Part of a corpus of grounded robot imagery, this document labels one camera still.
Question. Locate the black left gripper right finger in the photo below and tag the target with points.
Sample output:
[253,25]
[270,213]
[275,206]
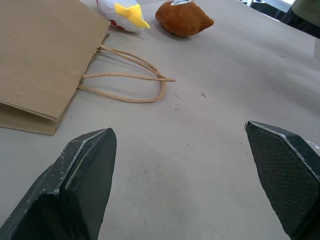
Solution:
[287,180]

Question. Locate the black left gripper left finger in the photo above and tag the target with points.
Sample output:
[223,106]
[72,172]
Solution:
[75,190]

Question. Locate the brown paper bag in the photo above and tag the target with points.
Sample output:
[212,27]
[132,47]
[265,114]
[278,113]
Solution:
[42,57]

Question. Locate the person in dark clothes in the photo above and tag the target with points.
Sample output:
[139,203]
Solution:
[303,15]

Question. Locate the white and yellow plush toy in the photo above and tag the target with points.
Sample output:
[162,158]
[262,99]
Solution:
[125,15]

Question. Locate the brown plush toy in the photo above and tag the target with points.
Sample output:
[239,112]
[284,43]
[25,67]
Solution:
[182,17]

